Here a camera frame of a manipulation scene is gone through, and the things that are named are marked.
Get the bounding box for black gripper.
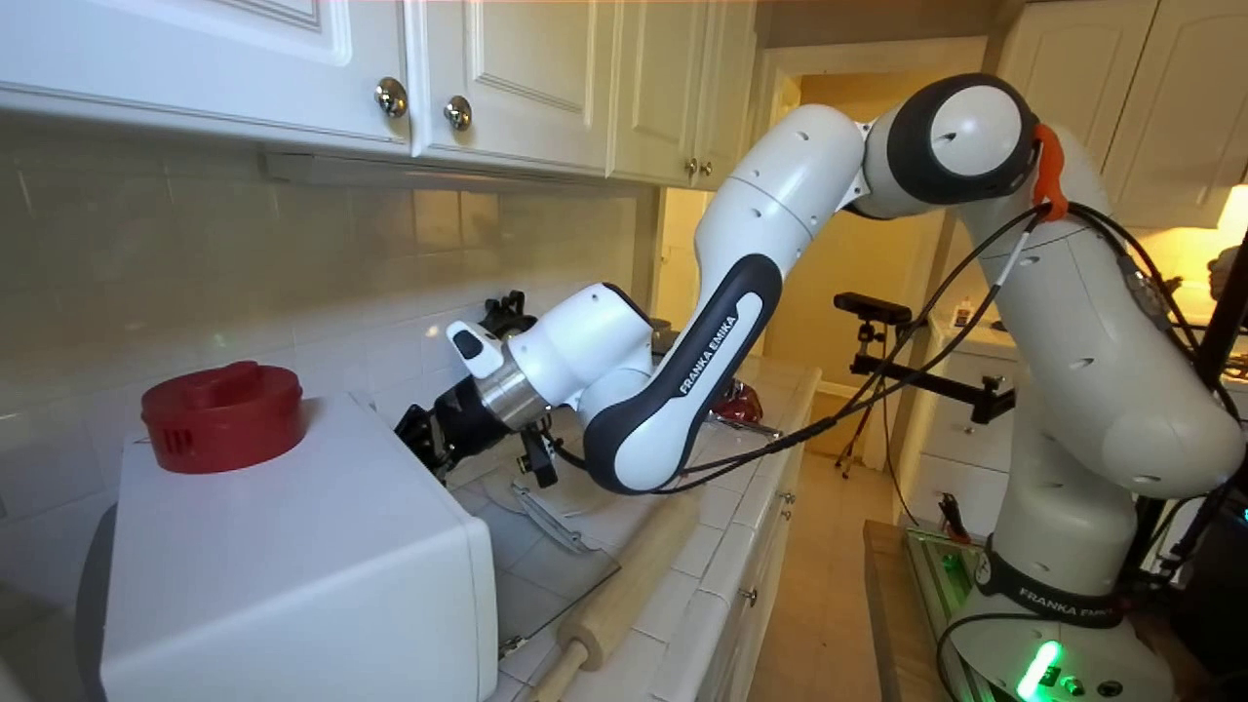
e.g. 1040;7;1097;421
390;377;516;480

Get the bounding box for glass oven door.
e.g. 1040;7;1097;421
444;467;624;648

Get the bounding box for white mini oven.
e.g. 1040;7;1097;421
98;386;509;702

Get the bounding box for red round lid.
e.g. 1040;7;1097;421
137;360;314;477

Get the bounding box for wooden rolling pin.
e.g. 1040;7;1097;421
523;489;713;702

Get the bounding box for red shiny kitchen tool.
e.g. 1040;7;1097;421
710;382;774;434

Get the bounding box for white lower cabinet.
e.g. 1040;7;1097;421
694;375;824;702

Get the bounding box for white upper cabinets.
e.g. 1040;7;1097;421
0;0;759;196

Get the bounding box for cream background cabinets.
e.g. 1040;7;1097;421
988;0;1248;239

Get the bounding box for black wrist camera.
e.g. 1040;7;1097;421
516;427;564;490

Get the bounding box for black camera on tripod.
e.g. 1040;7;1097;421
830;290;1023;480

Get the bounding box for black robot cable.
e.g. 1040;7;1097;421
648;199;1248;499

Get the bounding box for orange cable strap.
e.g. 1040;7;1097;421
1030;120;1074;225

